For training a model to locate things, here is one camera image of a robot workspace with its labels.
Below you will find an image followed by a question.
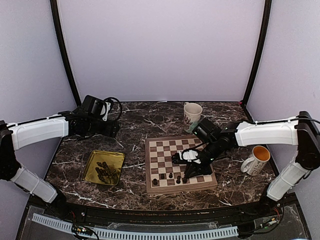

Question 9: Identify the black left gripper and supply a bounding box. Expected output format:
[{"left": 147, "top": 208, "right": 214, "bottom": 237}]
[{"left": 86, "top": 117, "right": 119, "bottom": 138}]

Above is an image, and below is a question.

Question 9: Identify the gold metal tray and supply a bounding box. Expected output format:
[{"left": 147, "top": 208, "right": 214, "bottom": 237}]
[{"left": 82, "top": 150, "right": 125, "bottom": 186}]

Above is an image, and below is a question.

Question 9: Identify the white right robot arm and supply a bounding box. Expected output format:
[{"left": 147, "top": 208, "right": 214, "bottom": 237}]
[{"left": 178, "top": 111, "right": 320, "bottom": 217}]

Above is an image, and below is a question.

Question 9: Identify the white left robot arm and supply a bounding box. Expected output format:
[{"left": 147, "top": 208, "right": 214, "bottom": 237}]
[{"left": 0, "top": 95, "right": 123, "bottom": 218}]

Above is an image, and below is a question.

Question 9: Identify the wooden chess board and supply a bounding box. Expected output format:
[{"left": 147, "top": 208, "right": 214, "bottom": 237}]
[{"left": 145, "top": 135, "right": 218, "bottom": 195}]

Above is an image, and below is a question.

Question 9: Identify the pile of dark chess pieces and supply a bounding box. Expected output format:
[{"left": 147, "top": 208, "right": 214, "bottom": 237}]
[{"left": 95, "top": 161, "right": 119, "bottom": 185}]

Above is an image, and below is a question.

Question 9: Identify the cream floral mug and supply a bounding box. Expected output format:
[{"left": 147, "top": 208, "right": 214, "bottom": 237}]
[{"left": 183, "top": 102, "right": 203, "bottom": 133}]

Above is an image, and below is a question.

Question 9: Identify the white mug orange inside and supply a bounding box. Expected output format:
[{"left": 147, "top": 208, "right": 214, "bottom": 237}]
[{"left": 240, "top": 145, "right": 271, "bottom": 176}]

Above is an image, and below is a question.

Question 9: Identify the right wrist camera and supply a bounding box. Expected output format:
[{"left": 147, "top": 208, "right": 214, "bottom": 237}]
[{"left": 171, "top": 149, "right": 201, "bottom": 165}]

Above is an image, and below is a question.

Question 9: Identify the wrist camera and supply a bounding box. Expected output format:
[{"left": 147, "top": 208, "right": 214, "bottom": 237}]
[
  {"left": 101, "top": 100, "right": 113, "bottom": 122},
  {"left": 171, "top": 149, "right": 201, "bottom": 165}
]

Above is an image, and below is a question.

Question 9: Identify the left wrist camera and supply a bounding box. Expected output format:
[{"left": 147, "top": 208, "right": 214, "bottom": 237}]
[{"left": 101, "top": 100, "right": 113, "bottom": 122}]

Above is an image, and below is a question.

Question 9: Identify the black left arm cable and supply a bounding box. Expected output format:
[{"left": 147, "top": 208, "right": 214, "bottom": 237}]
[{"left": 103, "top": 96, "right": 123, "bottom": 121}]

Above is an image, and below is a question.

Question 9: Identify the black front rail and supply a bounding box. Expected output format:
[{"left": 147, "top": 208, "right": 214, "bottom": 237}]
[{"left": 81, "top": 208, "right": 244, "bottom": 225}]

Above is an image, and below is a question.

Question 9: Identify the white slotted cable duct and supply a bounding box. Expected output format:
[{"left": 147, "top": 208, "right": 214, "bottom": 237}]
[{"left": 31, "top": 213, "right": 239, "bottom": 240}]

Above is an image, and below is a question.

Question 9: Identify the left black frame post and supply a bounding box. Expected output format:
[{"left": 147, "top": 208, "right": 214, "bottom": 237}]
[{"left": 49, "top": 0, "right": 81, "bottom": 107}]

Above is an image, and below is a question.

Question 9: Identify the black frame post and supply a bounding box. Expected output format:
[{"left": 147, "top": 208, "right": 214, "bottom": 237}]
[
  {"left": 49, "top": 0, "right": 81, "bottom": 107},
  {"left": 241, "top": 0, "right": 272, "bottom": 108}
]

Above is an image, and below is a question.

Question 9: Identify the right black frame post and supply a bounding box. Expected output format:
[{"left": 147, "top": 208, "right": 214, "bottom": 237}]
[{"left": 241, "top": 0, "right": 272, "bottom": 108}]

